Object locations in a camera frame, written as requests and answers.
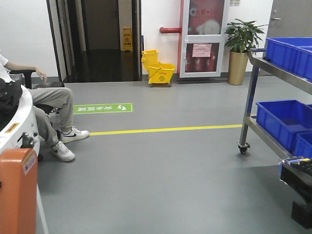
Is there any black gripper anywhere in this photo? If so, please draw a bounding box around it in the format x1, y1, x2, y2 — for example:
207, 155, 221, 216
279, 157, 312, 229

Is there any orange white robot base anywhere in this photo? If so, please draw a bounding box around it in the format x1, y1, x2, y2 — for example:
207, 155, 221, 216
0, 87, 40, 234

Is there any blue bin cart lower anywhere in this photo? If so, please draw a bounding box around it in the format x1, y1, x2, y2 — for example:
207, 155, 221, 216
256, 100, 312, 153

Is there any blue bin cart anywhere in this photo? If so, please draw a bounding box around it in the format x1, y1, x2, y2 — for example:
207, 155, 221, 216
256, 100, 312, 153
266, 37, 312, 80

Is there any blue bin cart upper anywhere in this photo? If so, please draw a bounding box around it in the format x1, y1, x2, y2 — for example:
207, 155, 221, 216
266, 37, 312, 80

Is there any steel wheeled cart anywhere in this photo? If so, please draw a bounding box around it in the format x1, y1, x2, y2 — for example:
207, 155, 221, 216
237, 53, 312, 159

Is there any potted plant gold pot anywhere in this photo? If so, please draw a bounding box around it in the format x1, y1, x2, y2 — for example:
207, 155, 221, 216
225, 19, 264, 85

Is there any yellow mop bucket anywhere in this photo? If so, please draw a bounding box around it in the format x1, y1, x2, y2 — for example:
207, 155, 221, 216
141, 49, 176, 87

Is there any green floor sign sticker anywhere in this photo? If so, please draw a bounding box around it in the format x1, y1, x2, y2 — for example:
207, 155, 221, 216
74, 103, 133, 115

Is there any yellow wet floor sign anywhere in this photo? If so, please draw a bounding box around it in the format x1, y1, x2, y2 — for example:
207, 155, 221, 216
122, 27, 133, 52

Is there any seated person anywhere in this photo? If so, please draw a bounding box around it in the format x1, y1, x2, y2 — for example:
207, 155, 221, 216
0, 50, 90, 162

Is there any fire hose cabinet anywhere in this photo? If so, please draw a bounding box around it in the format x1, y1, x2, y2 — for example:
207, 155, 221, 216
177, 0, 230, 79

